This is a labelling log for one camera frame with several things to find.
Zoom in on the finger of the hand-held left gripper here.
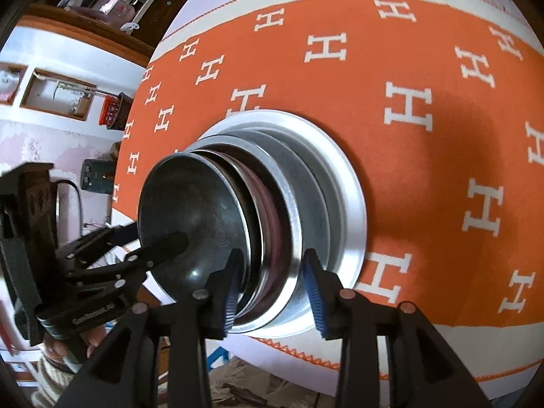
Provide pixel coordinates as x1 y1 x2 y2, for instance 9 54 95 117
55 222 141 264
68 232 190 283

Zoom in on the pink bowl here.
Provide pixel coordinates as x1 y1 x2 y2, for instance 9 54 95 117
212 153 283 311

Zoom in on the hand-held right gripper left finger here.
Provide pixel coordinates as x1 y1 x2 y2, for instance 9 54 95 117
55 249 246 408

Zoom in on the wooden wall niche frame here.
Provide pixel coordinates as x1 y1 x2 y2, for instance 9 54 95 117
19 68 98 122

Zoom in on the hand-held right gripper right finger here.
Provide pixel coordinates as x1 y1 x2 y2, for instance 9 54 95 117
301 249 494 408

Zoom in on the black cable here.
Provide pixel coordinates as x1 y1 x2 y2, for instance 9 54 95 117
55 178 86 239

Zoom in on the small steel bowl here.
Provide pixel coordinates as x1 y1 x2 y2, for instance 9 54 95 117
137 152 249 302

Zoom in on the large steel bowl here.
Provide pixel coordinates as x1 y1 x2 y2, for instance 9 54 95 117
187 134 304 334

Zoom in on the person's left hand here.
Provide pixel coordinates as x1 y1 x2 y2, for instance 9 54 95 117
45 332 103 364

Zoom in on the medium steel bowl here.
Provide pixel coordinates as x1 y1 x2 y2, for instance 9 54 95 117
187 149 264 307

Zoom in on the wicker bin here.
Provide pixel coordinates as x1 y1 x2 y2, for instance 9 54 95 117
106 92 137 132

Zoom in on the large white plate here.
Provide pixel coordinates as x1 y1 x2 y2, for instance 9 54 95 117
198 109 367 341

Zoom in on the orange printed tablecloth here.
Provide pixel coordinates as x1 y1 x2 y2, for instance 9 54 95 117
111 0 544 385

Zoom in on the red basket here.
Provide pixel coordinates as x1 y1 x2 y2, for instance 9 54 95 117
100 96 122 126

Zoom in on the person's left forearm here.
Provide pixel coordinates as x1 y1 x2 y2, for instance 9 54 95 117
32 355 88 408

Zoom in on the dark green box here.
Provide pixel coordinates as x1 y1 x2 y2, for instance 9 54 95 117
81 158 115 191

